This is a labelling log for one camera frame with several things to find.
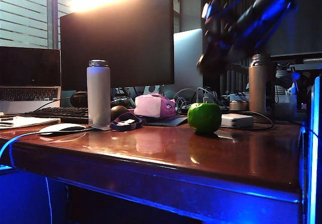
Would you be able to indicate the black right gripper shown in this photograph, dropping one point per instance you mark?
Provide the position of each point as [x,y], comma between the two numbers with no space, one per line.
[224,36]

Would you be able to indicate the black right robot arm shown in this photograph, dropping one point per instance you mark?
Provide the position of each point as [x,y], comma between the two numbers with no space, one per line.
[264,10]

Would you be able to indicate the grey metal thermos bottle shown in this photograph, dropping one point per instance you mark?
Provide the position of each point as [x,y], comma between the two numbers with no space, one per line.
[260,88]

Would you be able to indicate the green apple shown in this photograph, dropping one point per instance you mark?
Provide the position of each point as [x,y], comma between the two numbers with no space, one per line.
[203,118]

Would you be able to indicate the white thermos bottle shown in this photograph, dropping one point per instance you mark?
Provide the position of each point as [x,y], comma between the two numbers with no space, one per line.
[98,95]

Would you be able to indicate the silver laptop lid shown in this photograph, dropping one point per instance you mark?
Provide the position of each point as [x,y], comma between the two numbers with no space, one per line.
[188,60]

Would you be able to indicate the white power adapter brick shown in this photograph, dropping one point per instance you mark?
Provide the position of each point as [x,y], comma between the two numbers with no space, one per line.
[236,120]

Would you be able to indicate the pink tissue pouch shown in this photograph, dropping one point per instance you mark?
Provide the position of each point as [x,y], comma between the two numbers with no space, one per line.
[151,105]

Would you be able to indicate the black desk shelf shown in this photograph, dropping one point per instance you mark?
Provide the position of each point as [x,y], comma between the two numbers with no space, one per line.
[296,58]

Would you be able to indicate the clear plastic container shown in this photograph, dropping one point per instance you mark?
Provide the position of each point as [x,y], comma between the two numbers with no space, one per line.
[285,107]

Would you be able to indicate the dark pleated curtain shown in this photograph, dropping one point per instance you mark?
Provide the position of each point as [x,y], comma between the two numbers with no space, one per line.
[296,32]

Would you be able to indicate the large black monitor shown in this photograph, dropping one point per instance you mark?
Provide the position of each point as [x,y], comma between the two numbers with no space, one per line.
[118,37]

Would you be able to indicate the dark round ball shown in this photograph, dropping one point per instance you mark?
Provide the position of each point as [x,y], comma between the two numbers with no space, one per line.
[118,112]

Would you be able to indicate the blue lit vertical panel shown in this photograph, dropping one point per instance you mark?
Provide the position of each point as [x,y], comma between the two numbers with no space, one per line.
[314,146]

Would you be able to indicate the black round speaker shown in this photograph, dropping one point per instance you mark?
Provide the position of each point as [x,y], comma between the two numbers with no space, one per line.
[78,99]

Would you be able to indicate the black keyboard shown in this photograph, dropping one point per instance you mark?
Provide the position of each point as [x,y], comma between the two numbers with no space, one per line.
[60,113]

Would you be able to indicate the white computer mouse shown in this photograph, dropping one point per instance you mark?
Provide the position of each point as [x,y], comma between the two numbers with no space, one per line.
[61,128]

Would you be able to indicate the silver open laptop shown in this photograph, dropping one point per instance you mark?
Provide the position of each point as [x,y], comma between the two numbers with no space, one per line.
[27,83]

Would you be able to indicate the white window blinds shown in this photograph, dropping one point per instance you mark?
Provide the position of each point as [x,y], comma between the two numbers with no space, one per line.
[22,15]

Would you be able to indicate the white notebook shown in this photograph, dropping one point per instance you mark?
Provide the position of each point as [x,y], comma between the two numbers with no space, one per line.
[27,121]

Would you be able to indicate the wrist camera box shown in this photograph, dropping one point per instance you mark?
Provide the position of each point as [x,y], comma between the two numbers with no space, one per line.
[209,9]

